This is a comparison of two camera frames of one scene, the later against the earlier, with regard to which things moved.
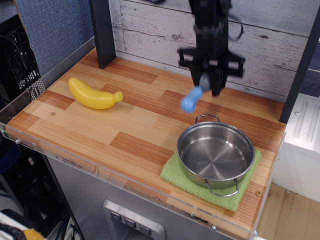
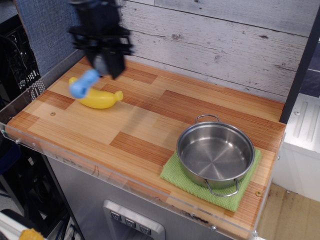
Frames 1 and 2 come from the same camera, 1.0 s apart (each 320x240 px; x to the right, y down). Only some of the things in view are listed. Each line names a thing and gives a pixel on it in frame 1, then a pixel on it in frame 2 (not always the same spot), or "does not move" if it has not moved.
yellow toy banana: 92,99 does not move
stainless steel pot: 215,155 does not move
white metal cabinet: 296,167 does not move
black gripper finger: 218,80 to 115,61
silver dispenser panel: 116,212 does not move
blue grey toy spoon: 188,102 to 78,88
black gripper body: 212,49 to 100,30
